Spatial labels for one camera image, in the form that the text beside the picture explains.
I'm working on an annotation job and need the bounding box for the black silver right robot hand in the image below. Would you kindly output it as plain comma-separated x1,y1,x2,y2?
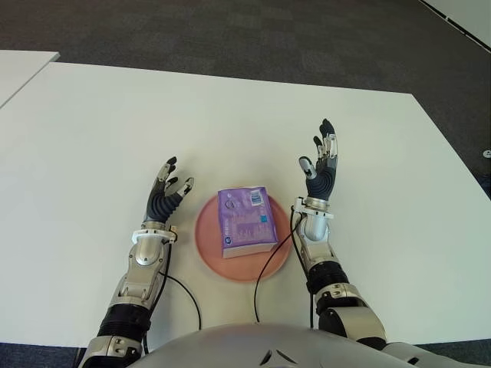
298,118,341,202

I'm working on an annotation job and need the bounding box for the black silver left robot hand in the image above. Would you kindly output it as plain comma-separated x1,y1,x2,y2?
142,156,196,224

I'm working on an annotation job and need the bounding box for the purple tissue paper pack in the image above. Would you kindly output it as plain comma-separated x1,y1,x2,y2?
217,186,279,261

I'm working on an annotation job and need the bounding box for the round pink plate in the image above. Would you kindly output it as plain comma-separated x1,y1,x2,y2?
194,192,292,284

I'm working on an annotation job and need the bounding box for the silver robot torso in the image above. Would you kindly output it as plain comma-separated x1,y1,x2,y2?
126,321,384,368

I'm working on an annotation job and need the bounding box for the white side table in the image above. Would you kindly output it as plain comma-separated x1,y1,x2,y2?
0,49,61,110

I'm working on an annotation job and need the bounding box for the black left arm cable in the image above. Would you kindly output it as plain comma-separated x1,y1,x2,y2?
143,245,203,353

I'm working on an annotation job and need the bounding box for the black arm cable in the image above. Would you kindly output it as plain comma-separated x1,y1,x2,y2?
252,206,314,330
143,245,203,353

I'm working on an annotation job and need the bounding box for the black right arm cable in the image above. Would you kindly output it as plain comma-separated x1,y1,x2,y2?
252,206,314,330

